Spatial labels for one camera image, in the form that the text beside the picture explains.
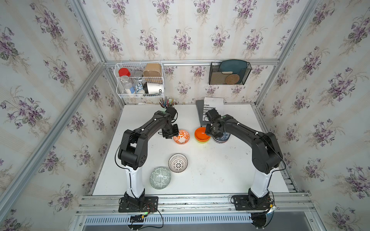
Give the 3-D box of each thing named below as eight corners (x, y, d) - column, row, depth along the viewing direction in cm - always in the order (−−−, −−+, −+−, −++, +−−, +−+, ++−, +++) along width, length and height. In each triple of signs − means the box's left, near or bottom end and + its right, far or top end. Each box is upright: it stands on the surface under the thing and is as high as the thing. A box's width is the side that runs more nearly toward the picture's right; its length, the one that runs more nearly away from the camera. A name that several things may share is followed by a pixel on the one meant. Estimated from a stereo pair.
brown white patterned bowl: (166, 165, 88) (165, 163, 84) (176, 153, 93) (176, 150, 89) (180, 176, 83) (179, 174, 80) (190, 163, 89) (190, 160, 85)
